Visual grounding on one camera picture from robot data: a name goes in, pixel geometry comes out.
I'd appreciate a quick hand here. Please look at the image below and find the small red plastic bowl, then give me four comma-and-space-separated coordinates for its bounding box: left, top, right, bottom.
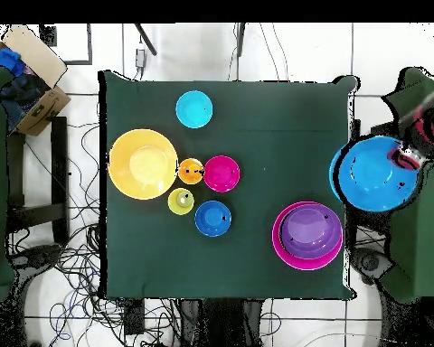
203, 155, 241, 193

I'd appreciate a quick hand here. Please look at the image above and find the large pink plastic bowl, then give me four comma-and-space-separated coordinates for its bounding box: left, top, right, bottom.
271, 201, 344, 272

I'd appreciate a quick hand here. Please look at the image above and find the bright blue cloth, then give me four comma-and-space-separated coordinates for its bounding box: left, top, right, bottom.
0, 47, 26, 79

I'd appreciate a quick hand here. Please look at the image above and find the black metal frame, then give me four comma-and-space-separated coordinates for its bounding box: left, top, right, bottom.
5, 115, 71, 245

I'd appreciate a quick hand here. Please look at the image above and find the dark fabric bundle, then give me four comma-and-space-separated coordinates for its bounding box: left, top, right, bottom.
0, 71, 53, 133

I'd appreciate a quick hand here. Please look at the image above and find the purple plastic bowl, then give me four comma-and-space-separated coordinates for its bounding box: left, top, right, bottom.
278, 202, 344, 260

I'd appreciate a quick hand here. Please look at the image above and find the medium blue plastic bowl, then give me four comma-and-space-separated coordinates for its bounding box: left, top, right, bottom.
327, 135, 420, 213

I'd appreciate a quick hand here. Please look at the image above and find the tangle of floor cables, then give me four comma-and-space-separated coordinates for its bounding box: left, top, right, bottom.
6, 122, 182, 347

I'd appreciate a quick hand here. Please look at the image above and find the small light blue bowl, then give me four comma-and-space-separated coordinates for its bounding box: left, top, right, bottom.
175, 89, 214, 130

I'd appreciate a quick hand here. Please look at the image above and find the orange plastic cup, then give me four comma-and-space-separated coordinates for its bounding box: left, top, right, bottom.
177, 157, 205, 186

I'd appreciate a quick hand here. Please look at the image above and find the small dark blue bowl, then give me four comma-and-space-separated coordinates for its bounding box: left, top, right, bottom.
193, 200, 233, 239

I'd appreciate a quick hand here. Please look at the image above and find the black power strip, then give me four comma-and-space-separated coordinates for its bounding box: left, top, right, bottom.
124, 299, 146, 335

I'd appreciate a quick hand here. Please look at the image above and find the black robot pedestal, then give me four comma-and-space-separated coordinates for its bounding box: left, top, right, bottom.
178, 297, 265, 347

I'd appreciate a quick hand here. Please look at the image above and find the black tripod leg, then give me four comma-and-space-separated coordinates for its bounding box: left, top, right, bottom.
235, 23, 246, 57
133, 23, 158, 57

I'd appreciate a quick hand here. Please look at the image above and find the dark green tablecloth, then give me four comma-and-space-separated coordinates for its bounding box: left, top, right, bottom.
98, 69, 361, 301

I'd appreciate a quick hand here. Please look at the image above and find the yellow plastic cup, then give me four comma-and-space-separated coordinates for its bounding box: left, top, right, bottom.
166, 187, 195, 217

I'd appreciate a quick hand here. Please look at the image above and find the cardboard box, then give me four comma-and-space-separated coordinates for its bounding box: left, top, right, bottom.
0, 23, 72, 137

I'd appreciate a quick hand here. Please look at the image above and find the large orange plastic bowl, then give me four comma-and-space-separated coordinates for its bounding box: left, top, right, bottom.
107, 128, 179, 201

